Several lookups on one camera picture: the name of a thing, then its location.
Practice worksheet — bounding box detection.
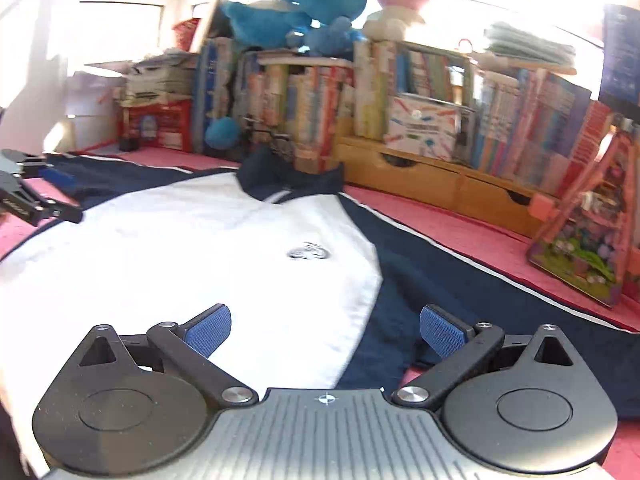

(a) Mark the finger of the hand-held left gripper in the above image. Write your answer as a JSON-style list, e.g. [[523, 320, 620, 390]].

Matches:
[[38, 196, 84, 225], [35, 165, 77, 189]]

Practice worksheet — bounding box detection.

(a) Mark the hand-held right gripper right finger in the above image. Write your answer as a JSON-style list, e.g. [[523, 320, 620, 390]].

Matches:
[[392, 305, 583, 408]]

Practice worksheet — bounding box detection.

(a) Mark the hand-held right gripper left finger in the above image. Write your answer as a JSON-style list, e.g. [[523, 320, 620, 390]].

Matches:
[[70, 304, 260, 406]]

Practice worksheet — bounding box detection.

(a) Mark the navy and white jacket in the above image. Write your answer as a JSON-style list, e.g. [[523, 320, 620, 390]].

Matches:
[[0, 146, 640, 480]]

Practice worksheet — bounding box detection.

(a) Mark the red plastic crate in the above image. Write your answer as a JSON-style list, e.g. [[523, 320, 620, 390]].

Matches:
[[119, 100, 194, 152]]

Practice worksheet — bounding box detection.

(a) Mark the stack of papers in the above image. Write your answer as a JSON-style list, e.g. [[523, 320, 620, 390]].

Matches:
[[120, 52, 199, 109]]

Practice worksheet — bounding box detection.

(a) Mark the wooden drawer shelf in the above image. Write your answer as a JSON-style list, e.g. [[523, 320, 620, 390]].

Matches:
[[334, 132, 542, 239]]

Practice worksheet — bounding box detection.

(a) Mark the blue plush ball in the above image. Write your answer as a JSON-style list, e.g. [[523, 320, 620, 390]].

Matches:
[[205, 117, 239, 150]]

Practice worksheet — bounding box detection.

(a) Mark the pink toy house box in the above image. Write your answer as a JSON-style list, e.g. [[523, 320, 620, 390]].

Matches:
[[526, 115, 640, 309]]

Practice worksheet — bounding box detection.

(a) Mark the red plastic basket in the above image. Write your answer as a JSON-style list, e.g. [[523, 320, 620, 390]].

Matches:
[[172, 17, 204, 54]]

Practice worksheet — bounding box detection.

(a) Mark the miniature bicycle model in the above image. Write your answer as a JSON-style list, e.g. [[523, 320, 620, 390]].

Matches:
[[242, 115, 297, 157]]

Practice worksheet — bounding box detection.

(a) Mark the white box with pencil print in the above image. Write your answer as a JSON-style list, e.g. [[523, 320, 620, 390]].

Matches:
[[385, 95, 464, 162]]

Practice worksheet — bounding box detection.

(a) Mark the grey framed board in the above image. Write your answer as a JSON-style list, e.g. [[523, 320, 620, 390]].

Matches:
[[189, 0, 236, 54]]

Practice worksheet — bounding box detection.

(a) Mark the row of pink and blue books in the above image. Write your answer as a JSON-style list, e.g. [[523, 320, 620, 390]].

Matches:
[[470, 66, 610, 197]]

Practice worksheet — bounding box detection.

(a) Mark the row of colourful picture books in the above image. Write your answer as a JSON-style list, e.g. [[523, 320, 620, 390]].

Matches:
[[192, 37, 357, 172]]

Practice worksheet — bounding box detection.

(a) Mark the blue bear plush toy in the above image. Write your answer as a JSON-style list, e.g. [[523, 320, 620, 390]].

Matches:
[[220, 0, 312, 52]]

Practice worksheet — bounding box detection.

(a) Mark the row of thin books in rack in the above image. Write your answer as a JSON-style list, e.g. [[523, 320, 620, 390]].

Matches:
[[352, 40, 477, 142]]

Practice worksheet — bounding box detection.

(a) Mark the stack of striped booklets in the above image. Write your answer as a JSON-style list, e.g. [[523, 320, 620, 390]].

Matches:
[[482, 20, 579, 77]]

